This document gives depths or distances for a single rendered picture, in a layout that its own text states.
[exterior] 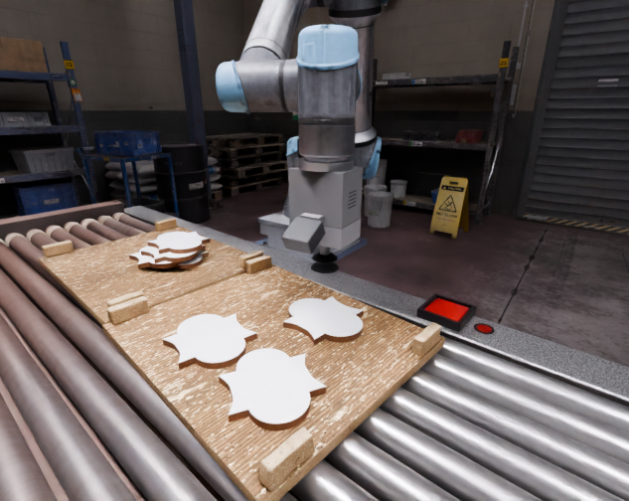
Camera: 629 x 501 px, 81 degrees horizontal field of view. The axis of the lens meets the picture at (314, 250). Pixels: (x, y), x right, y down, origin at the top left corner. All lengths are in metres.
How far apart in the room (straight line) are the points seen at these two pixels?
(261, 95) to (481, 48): 4.77
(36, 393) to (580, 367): 0.73
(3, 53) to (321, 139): 4.47
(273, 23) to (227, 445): 0.63
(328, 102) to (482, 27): 4.87
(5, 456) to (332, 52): 0.56
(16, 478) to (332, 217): 0.43
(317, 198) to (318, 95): 0.13
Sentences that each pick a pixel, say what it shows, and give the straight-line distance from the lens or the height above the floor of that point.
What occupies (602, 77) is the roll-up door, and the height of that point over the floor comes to 1.57.
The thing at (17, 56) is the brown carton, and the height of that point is 1.74.
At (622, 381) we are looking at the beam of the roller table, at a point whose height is 0.92.
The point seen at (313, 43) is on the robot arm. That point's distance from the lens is 0.49.
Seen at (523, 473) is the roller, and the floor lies 0.91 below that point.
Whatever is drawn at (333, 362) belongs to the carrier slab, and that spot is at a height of 0.94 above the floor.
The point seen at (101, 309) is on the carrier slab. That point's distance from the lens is 0.74.
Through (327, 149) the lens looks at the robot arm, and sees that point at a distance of 0.48.
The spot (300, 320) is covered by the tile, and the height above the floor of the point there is 0.95.
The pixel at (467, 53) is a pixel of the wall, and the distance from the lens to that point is 5.31.
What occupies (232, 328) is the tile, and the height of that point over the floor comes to 0.95.
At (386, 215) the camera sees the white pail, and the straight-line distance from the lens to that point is 4.24.
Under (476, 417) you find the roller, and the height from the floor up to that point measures 0.91.
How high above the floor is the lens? 1.26
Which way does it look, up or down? 21 degrees down
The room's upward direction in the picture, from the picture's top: straight up
